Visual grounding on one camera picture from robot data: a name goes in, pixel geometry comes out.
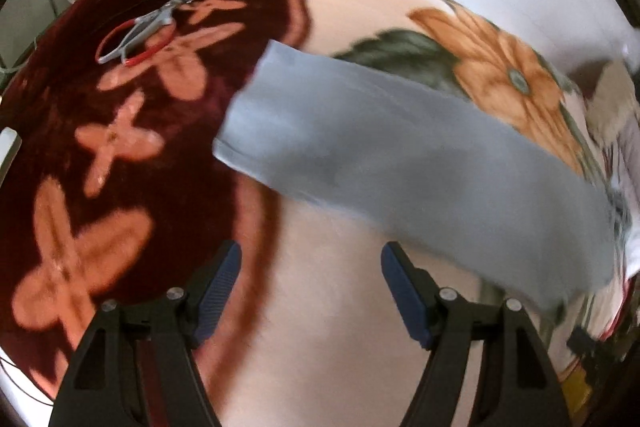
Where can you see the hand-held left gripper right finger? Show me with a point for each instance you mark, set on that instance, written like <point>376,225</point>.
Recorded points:
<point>407,299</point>

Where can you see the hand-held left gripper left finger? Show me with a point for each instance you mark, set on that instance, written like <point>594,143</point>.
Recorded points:
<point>215,297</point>

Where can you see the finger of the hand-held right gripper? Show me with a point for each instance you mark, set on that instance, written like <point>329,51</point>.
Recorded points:
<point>585,343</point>

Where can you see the grey pants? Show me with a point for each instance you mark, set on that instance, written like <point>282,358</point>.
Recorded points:
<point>400,167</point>

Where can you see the yellow fuzzy mat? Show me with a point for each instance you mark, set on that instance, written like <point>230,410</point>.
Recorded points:
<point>577,389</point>

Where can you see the floral fleece blanket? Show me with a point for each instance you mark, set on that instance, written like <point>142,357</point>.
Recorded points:
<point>150,187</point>

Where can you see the grey quilt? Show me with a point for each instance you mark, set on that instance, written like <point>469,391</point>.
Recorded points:
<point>625,187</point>

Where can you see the beige pillow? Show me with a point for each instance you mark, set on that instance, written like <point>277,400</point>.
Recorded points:
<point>612,99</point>

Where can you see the white flat device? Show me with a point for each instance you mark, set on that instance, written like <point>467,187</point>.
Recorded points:
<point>9,152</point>

